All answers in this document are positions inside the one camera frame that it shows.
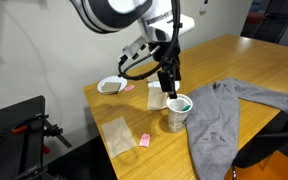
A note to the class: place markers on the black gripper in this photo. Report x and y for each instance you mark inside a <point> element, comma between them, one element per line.
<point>165,53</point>

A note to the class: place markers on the white paper cup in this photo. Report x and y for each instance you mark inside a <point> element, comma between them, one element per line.
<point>175,121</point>

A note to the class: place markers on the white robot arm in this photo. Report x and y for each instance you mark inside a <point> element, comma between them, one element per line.
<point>117,15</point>

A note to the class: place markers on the pink packet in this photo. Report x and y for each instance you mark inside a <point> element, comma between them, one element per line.
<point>129,88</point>
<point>144,140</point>

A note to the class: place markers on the small folded brown napkin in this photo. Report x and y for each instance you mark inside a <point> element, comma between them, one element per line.
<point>110,88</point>

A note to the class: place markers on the gray sweater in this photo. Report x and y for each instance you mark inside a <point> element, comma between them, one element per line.
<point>214,126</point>

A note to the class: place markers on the white plate holding folded napkin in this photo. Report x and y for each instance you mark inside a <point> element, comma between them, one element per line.
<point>102,85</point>

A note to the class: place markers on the large brown paper napkin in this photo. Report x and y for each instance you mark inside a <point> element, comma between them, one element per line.
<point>118,136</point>

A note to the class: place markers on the dark background chair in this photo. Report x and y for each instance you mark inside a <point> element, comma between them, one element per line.
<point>274,20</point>

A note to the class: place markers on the black chair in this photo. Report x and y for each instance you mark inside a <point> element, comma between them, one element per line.
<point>277,140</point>

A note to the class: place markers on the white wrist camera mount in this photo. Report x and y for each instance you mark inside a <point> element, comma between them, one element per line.
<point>134,50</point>

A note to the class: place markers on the white wall switch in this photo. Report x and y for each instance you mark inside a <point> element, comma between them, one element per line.
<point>204,6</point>

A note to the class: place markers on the black clamp bracket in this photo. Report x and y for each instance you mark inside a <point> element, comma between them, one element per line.
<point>55,131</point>

